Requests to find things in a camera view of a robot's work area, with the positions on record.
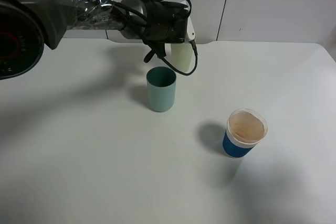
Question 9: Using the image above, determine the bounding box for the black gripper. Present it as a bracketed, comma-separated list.
[143, 1, 189, 43]

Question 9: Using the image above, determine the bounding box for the teal green plastic cup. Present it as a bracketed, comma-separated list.
[146, 66, 176, 112]

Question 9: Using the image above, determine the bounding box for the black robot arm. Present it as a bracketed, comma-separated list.
[1, 0, 194, 79]

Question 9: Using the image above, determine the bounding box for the pale yellow plastic cup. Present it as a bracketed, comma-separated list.
[171, 43, 193, 73]

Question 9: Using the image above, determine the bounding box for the blue sleeve paper cup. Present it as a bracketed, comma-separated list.
[223, 109, 268, 158]

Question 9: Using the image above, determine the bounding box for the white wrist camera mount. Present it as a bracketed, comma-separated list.
[181, 16, 196, 44]

